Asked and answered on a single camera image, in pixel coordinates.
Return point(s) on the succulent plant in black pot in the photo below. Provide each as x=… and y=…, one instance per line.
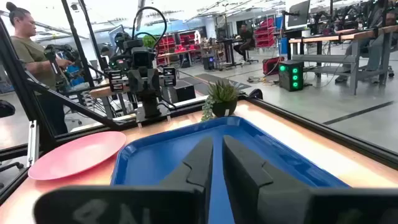
x=222, y=93

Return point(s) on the blue plastic tray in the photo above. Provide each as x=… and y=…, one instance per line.
x=161, y=155

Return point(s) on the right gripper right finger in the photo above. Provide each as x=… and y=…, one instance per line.
x=280, y=202

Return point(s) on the black computer with green lights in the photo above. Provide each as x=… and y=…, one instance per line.
x=286, y=81

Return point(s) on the seated person at wooden workbench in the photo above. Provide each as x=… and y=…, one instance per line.
x=374, y=53

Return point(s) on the seated person at black desk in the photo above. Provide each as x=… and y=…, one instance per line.
x=247, y=35

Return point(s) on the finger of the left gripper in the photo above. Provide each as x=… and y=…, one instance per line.
x=136, y=83
x=152, y=83

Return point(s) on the standing person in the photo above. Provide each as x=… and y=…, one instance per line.
x=31, y=53

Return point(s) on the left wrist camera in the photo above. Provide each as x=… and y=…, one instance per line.
x=142, y=58

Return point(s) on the silver metal bracket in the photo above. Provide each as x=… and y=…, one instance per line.
x=32, y=143

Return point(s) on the red bin rack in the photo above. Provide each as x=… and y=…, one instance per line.
x=264, y=34

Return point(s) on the blue barrel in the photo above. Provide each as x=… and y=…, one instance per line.
x=283, y=46

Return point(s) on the black box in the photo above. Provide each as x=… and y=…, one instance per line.
x=185, y=91

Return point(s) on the small wooden table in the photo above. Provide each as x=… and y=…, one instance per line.
x=102, y=91

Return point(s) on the black aluminium table frame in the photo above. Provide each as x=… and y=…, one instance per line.
x=342, y=137

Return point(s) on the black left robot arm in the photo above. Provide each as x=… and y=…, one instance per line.
x=151, y=105

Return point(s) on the wooden workbench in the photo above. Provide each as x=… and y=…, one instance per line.
x=326, y=38

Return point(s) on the black monitor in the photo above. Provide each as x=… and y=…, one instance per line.
x=298, y=15

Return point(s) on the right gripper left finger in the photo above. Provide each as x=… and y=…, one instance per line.
x=124, y=205

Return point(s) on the green background plant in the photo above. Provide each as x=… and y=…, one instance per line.
x=148, y=41

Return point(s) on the pink round plate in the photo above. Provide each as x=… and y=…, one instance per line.
x=77, y=155

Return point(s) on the red case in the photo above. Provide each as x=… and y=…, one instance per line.
x=270, y=67

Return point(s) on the black slanted pole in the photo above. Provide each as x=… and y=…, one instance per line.
x=93, y=37
x=77, y=43

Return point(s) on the black background robot arm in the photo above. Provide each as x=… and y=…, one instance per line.
x=59, y=51

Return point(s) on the red bin shelves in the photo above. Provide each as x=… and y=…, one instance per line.
x=169, y=43

